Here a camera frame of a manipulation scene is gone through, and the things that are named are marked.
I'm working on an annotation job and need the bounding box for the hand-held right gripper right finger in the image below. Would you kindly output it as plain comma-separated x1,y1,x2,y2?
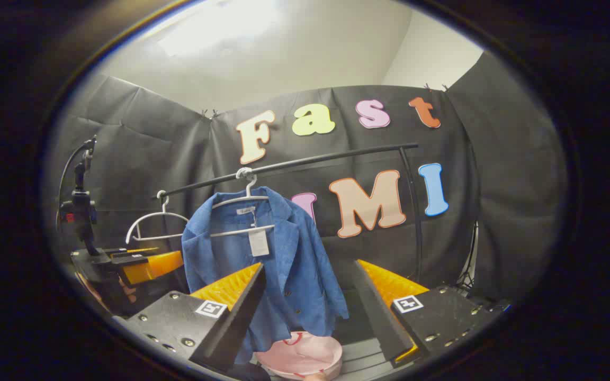
353,258,512,369

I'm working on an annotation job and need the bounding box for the blue knit jacket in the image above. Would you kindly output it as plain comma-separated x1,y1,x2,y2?
182,186,349,366

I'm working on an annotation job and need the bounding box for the pink laundry hamper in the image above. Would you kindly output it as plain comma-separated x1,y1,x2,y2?
255,331,344,380

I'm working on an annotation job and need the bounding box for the black clothes rail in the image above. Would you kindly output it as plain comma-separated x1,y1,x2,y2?
152,142,425,284

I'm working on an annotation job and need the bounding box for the black tripod stand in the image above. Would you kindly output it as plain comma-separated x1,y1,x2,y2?
457,222,481,293

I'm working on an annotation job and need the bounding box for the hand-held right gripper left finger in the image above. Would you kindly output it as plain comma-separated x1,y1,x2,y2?
122,263,267,373

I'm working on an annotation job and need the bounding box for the white plastic clothes hanger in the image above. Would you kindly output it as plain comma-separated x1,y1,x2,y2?
125,189,190,245
211,167,276,238

